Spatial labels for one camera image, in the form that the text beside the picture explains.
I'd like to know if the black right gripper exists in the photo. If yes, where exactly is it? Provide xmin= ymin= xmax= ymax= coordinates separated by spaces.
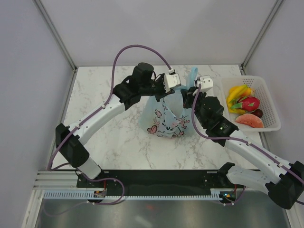
xmin=182 ymin=86 xmax=208 ymax=127

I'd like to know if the yellow fake banana bunch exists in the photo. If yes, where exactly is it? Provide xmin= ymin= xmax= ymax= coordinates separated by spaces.
xmin=226 ymin=85 xmax=248 ymax=114

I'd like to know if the light blue plastic bag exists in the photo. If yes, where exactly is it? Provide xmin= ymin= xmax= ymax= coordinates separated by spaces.
xmin=139 ymin=67 xmax=198 ymax=138

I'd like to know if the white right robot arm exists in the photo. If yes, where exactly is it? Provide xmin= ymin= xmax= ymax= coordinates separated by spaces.
xmin=181 ymin=87 xmax=304 ymax=209

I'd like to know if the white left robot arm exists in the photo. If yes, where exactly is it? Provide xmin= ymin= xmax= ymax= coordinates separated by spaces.
xmin=55 ymin=63 xmax=176 ymax=187

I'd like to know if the red fake dragon fruit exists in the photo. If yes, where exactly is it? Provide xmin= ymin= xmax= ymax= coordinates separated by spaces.
xmin=231 ymin=96 xmax=260 ymax=112

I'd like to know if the fake watermelon slice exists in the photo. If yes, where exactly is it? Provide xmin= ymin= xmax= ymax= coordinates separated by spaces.
xmin=235 ymin=114 xmax=264 ymax=128

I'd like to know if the orange fake peach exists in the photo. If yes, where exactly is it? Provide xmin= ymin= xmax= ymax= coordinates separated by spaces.
xmin=244 ymin=87 xmax=254 ymax=96

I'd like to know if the dark purple fake plum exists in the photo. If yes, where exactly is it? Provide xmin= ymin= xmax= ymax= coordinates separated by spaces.
xmin=252 ymin=109 xmax=263 ymax=118

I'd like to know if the white plastic fruit basket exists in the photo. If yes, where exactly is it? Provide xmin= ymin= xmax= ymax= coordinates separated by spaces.
xmin=220 ymin=76 xmax=281 ymax=132

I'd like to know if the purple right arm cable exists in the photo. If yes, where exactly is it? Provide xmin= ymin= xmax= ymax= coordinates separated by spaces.
xmin=191 ymin=85 xmax=304 ymax=206

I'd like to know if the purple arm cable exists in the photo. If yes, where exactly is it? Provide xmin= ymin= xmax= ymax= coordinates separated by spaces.
xmin=191 ymin=85 xmax=304 ymax=206
xmin=47 ymin=44 xmax=172 ymax=205

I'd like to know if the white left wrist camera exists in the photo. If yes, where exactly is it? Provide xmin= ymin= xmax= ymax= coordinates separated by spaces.
xmin=163 ymin=68 xmax=181 ymax=93

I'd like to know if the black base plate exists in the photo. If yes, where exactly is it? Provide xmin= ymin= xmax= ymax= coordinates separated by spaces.
xmin=76 ymin=169 xmax=246 ymax=197

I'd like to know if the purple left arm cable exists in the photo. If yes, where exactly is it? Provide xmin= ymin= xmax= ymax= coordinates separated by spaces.
xmin=47 ymin=44 xmax=172 ymax=205

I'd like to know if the left aluminium corner post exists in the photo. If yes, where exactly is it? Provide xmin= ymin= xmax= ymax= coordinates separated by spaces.
xmin=33 ymin=0 xmax=78 ymax=72

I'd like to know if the aluminium corner post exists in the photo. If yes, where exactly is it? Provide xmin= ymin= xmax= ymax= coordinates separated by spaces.
xmin=239 ymin=0 xmax=285 ymax=75
xmin=33 ymin=0 xmax=78 ymax=72

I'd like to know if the right aluminium corner post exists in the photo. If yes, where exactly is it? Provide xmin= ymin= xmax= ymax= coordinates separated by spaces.
xmin=239 ymin=0 xmax=285 ymax=75

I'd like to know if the white slotted cable duct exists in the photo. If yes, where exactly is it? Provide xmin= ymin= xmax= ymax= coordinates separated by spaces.
xmin=43 ymin=190 xmax=222 ymax=200

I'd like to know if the aluminium frame rail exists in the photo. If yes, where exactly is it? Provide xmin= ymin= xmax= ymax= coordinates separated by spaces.
xmin=33 ymin=171 xmax=78 ymax=190

